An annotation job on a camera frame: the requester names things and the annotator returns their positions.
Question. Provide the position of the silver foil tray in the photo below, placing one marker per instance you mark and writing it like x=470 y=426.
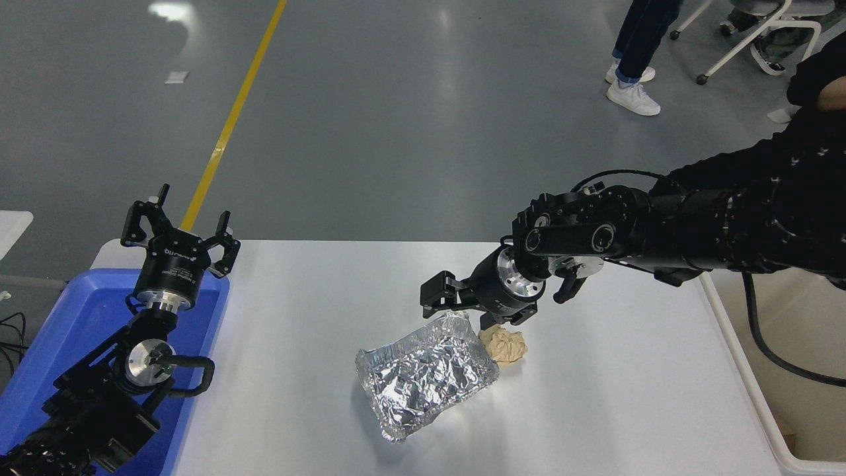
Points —
x=423 y=377

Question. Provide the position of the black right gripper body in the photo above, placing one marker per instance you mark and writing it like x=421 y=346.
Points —
x=489 y=291

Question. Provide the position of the tan paper scrap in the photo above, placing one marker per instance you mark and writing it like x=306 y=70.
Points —
x=788 y=430

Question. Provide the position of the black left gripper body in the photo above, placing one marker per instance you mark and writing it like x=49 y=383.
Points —
x=175 y=271

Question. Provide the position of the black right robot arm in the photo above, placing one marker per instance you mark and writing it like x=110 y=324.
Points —
x=694 y=225

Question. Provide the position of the crumpled tan paper ball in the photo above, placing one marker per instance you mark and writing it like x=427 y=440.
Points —
x=505 y=349

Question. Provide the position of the blue plastic tray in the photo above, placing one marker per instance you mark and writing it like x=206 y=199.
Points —
x=86 y=311

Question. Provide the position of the white side table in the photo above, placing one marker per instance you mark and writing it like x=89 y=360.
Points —
x=12 y=231

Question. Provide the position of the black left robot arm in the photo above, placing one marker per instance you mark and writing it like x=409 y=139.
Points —
x=99 y=403

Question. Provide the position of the large pale plastic bin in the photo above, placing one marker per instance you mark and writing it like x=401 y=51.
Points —
x=793 y=330

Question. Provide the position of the white wheeled chair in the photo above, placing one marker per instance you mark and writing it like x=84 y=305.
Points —
x=796 y=25

